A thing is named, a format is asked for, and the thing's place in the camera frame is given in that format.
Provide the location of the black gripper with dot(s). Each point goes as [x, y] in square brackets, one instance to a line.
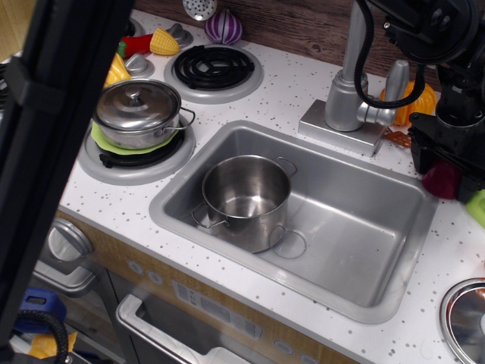
[459, 144]

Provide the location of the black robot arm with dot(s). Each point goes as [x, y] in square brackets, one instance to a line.
[450, 36]

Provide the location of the silver toy sink basin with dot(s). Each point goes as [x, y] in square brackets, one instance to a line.
[354, 231]

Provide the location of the open steel pot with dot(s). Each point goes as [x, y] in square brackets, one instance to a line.
[245, 201]

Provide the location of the lidded steel pot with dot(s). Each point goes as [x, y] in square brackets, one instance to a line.
[140, 114]

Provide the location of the green toy item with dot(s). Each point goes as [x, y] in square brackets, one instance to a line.
[476, 207]

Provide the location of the orange toy spatula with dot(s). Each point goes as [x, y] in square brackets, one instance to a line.
[398, 137]

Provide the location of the orange toy pumpkin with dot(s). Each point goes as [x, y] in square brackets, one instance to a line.
[424, 104]

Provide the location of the silver toy faucet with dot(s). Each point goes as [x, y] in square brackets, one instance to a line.
[344, 120]

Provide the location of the steel lid at right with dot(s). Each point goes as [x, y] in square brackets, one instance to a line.
[462, 320]

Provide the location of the black burner back right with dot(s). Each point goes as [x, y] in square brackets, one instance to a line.
[214, 74]

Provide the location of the black burner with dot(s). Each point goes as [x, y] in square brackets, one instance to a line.
[133, 28]
[214, 74]
[90, 162]

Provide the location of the purple toy onion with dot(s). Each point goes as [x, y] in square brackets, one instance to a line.
[224, 28]

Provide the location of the silver stove knob back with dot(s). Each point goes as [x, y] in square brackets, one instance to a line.
[183, 37]

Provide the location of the silver stove knob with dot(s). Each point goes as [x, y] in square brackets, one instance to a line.
[183, 37]
[139, 67]

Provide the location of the perforated steel ladle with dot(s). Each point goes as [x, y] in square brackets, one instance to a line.
[200, 10]

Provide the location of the black burner front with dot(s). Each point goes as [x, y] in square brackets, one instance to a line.
[90, 162]

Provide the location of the yellow toy corn piece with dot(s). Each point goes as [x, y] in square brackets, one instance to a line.
[163, 43]

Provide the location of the silver stove knob centre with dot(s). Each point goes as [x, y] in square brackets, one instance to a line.
[139, 67]

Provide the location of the red toy chili pepper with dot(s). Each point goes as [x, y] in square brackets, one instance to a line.
[129, 46]

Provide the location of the yellow toy bell pepper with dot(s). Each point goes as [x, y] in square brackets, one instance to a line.
[117, 71]

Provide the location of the black burner back left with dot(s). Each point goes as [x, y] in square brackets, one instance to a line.
[133, 28]

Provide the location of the green round mat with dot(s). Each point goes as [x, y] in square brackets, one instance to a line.
[99, 139]

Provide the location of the silver oven dial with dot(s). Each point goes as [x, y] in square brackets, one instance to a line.
[66, 242]

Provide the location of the blue clamp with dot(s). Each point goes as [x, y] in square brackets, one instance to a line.
[41, 312]

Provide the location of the yellow cloth bottom left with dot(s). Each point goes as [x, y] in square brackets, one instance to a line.
[44, 345]

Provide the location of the silver dishwasher door handle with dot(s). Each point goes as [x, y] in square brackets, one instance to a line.
[171, 347]

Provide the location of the silver oven door handle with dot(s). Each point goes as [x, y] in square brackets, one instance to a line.
[74, 285]

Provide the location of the black foreground post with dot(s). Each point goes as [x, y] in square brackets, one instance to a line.
[54, 86]

